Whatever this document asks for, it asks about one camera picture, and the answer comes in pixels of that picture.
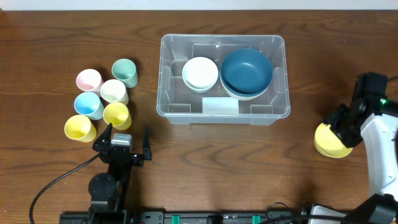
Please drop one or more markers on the pink cup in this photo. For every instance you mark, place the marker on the pink cup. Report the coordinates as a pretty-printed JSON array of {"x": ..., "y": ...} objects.
[{"x": 89, "y": 80}]

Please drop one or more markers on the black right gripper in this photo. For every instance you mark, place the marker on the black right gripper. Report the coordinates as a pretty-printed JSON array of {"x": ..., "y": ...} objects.
[{"x": 339, "y": 130}]

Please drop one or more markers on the cream white cup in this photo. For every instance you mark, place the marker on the cream white cup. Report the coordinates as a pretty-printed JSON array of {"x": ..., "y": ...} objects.
[{"x": 114, "y": 91}]

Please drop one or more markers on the mint green cup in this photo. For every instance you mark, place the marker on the mint green cup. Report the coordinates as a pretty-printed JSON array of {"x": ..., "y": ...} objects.
[{"x": 125, "y": 70}]

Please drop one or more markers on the light blue cup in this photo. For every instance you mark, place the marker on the light blue cup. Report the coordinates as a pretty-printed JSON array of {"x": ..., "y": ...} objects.
[{"x": 90, "y": 105}]

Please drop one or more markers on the yellow cup far left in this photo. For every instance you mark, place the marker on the yellow cup far left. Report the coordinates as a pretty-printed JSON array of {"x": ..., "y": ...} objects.
[{"x": 80, "y": 128}]

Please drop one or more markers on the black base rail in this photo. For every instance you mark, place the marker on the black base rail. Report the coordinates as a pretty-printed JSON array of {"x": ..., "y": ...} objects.
[{"x": 157, "y": 217}]

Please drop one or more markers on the small grey bowl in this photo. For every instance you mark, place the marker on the small grey bowl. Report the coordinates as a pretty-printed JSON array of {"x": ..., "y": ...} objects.
[{"x": 199, "y": 90}]

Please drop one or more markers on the yellow cup near bin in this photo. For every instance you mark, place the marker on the yellow cup near bin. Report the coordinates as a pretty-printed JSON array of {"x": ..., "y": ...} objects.
[{"x": 118, "y": 115}]

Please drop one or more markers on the yellow bowl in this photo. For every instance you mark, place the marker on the yellow bowl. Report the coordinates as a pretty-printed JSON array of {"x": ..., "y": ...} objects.
[{"x": 328, "y": 144}]

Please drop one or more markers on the clear plastic storage bin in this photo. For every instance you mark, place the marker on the clear plastic storage bin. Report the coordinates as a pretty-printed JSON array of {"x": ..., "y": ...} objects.
[{"x": 181, "y": 105}]

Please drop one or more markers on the large cream bowl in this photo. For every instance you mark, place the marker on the large cream bowl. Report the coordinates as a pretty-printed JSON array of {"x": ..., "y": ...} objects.
[{"x": 241, "y": 97}]

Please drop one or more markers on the small white bowl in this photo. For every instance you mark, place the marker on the small white bowl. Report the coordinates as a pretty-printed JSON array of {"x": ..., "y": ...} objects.
[{"x": 200, "y": 73}]

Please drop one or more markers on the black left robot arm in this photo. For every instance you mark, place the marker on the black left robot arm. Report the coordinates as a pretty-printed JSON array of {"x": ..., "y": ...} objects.
[{"x": 108, "y": 189}]

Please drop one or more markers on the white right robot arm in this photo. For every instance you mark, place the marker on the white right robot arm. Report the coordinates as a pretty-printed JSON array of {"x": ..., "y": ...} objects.
[{"x": 370, "y": 119}]

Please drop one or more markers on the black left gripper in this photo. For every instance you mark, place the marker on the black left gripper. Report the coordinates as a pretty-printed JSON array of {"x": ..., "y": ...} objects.
[{"x": 121, "y": 156}]

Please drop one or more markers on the dark blue bowl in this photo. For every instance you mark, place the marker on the dark blue bowl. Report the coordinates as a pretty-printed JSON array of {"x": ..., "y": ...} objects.
[
  {"x": 266, "y": 88},
  {"x": 246, "y": 72}
]

